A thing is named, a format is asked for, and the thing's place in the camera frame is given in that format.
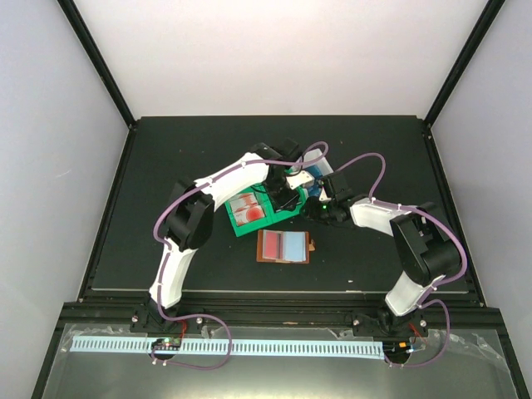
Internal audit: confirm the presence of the white red front card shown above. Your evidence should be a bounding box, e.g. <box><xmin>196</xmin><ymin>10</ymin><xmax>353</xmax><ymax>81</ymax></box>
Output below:
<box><xmin>263</xmin><ymin>230</ymin><xmax>283</xmax><ymax>259</ymax></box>

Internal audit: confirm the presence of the brown leather card holder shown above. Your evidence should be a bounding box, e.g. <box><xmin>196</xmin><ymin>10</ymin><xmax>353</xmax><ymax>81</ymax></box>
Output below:
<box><xmin>256</xmin><ymin>229</ymin><xmax>315</xmax><ymax>264</ymax></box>

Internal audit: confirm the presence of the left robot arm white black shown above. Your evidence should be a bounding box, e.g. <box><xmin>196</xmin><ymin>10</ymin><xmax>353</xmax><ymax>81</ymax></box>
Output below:
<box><xmin>149</xmin><ymin>140</ymin><xmax>305</xmax><ymax>332</ymax></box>

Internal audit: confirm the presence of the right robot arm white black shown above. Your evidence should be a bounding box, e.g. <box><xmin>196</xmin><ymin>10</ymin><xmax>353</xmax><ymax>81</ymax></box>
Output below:
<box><xmin>300</xmin><ymin>172</ymin><xmax>468</xmax><ymax>336</ymax></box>

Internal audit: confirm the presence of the green bin with black cards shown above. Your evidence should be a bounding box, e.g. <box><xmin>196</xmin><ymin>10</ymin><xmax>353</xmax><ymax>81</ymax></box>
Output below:
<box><xmin>255</xmin><ymin>185</ymin><xmax>308</xmax><ymax>224</ymax></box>

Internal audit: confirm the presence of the stack of blue cards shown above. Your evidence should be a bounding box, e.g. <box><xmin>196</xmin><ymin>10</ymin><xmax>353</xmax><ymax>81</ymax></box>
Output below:
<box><xmin>305</xmin><ymin>165</ymin><xmax>331</xmax><ymax>197</ymax></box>

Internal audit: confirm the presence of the white bin with blue cards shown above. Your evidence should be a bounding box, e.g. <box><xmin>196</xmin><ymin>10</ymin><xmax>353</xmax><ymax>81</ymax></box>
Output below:
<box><xmin>286</xmin><ymin>147</ymin><xmax>333</xmax><ymax>197</ymax></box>

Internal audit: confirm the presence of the green bin with red cards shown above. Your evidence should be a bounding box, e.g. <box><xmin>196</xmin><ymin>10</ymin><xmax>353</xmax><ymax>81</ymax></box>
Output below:
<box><xmin>224</xmin><ymin>187</ymin><xmax>274</xmax><ymax>237</ymax></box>

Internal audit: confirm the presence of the stack of white red cards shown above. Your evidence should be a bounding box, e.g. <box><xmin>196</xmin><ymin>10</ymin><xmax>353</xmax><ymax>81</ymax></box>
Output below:
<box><xmin>229</xmin><ymin>193</ymin><xmax>265</xmax><ymax>227</ymax></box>

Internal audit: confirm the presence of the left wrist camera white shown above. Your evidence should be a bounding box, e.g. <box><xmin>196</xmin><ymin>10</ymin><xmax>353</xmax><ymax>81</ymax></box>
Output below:
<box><xmin>286</xmin><ymin>170</ymin><xmax>314</xmax><ymax>190</ymax></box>

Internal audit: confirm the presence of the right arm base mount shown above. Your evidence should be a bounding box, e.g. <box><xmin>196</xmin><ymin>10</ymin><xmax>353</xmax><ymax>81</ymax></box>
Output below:
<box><xmin>351</xmin><ymin>307</ymin><xmax>428</xmax><ymax>338</ymax></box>

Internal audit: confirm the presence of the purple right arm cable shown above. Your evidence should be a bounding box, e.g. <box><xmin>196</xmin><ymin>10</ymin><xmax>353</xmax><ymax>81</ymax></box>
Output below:
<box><xmin>332</xmin><ymin>152</ymin><xmax>469</xmax><ymax>369</ymax></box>

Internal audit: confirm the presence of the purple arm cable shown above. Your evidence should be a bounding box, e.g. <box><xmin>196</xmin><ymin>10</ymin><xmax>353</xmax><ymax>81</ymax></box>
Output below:
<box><xmin>150</xmin><ymin>141</ymin><xmax>329</xmax><ymax>370</ymax></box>
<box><xmin>332</xmin><ymin>152</ymin><xmax>469</xmax><ymax>369</ymax></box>

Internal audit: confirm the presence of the white slotted cable duct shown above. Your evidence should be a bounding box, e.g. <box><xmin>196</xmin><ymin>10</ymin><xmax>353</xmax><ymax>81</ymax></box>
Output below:
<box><xmin>69</xmin><ymin>336</ymin><xmax>385</xmax><ymax>360</ymax></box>

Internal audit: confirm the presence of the black aluminium frame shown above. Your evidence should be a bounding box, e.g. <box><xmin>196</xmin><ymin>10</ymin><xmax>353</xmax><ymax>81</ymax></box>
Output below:
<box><xmin>33</xmin><ymin>1</ymin><xmax>529</xmax><ymax>398</ymax></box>

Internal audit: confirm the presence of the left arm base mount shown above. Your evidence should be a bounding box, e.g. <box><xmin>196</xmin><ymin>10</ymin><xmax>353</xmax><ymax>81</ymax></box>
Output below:
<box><xmin>130</xmin><ymin>303</ymin><xmax>207</xmax><ymax>336</ymax></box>

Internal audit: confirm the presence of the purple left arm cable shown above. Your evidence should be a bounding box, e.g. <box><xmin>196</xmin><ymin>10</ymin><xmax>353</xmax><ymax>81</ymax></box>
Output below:
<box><xmin>150</xmin><ymin>141</ymin><xmax>329</xmax><ymax>370</ymax></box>

